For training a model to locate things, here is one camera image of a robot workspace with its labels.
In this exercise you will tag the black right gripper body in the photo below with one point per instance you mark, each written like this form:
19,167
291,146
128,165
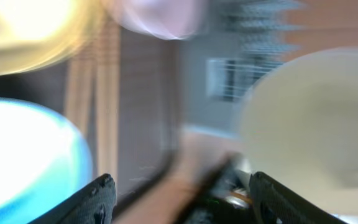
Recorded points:
218,199

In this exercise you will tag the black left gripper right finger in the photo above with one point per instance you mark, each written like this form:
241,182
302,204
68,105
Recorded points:
275,203

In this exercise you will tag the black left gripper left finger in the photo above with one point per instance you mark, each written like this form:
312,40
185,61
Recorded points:
93,204

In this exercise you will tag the light blue bowl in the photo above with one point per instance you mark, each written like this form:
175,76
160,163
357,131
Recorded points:
44,160

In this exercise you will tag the pale green cup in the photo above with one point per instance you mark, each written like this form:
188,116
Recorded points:
299,125

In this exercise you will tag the grey dishwasher rack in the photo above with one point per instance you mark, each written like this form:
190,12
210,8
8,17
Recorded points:
240,41

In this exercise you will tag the brown serving tray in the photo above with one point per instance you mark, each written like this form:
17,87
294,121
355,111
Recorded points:
148,110

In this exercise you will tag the left wooden chopstick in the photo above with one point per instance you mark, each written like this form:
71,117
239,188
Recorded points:
79,86

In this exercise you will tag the wooden chopstick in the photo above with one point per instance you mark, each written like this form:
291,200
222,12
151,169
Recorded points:
107,97
79,86

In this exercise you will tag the right wooden chopstick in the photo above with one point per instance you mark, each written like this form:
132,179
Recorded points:
107,97

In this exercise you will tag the yellow plate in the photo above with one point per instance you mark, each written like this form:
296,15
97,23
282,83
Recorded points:
39,33

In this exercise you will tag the pink bowl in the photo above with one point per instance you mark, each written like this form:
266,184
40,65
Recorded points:
163,19

